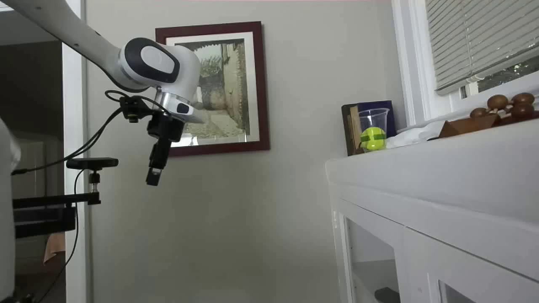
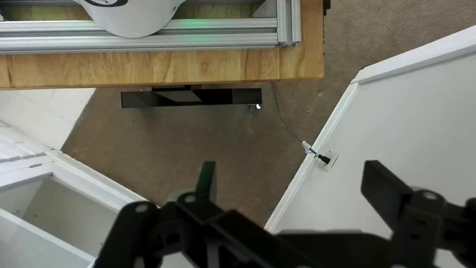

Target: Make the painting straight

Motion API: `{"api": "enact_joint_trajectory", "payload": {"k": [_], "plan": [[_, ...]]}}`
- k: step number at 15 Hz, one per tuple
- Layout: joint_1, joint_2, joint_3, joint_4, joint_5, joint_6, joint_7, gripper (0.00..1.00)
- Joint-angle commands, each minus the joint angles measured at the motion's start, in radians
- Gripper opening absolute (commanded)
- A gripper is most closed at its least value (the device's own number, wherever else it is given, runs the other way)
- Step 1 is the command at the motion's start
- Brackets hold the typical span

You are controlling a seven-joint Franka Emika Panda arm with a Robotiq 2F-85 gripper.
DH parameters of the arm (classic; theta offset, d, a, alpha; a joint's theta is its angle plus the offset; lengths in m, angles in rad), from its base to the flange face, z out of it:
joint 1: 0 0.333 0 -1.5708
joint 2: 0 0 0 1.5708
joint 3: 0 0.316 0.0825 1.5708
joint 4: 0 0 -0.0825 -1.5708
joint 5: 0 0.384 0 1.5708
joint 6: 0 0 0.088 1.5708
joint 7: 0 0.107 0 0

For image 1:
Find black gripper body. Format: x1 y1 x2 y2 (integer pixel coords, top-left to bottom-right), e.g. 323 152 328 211
146 113 185 145

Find red framed painting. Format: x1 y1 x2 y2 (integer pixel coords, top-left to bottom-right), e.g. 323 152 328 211
153 20 271 158

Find green ball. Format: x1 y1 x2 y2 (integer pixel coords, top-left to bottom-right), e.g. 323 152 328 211
358 126 389 153

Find white glass cabinet door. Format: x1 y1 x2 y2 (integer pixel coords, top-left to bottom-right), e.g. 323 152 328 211
331 197 409 303
400 224 539 303

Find clear plastic cup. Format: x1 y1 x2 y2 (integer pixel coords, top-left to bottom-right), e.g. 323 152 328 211
358 106 390 153

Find white cloth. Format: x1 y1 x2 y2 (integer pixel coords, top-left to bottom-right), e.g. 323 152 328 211
385 120 451 148

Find white cabinet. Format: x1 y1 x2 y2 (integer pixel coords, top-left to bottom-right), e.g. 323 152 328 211
323 118 539 303

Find brown wooden tray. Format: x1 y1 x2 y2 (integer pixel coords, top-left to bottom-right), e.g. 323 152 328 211
437 111 539 140

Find white window blinds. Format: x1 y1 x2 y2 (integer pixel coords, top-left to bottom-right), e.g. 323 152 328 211
422 0 539 96

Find brown wooden ball cluster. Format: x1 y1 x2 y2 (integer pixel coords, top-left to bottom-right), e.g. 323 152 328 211
469 91 537 123

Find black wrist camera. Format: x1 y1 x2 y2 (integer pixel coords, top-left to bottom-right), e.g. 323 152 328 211
117 96 151 125

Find black stereo camera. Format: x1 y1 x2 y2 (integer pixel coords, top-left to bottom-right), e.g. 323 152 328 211
65 157 121 172

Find white door frame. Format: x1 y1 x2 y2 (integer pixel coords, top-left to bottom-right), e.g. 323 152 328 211
58 0 90 303

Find thin black camera cable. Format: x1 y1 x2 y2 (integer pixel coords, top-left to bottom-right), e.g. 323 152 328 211
31 168 85 303

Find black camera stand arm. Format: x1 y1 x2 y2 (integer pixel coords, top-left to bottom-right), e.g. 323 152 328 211
11 168 104 239

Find white window frame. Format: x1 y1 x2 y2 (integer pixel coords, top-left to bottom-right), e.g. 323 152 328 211
390 0 539 128

